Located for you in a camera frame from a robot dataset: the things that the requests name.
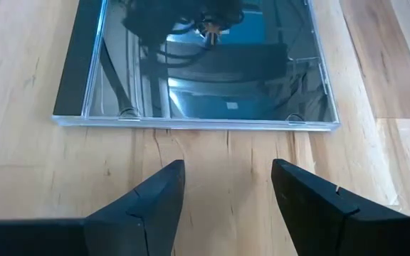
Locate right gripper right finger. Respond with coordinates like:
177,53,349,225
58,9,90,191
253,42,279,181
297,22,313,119
271,158,410,256

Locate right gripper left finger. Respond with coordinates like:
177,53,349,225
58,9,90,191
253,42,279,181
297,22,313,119
0,159,186,256

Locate black jewel case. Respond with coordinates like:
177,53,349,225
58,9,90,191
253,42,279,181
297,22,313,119
51,0,341,132

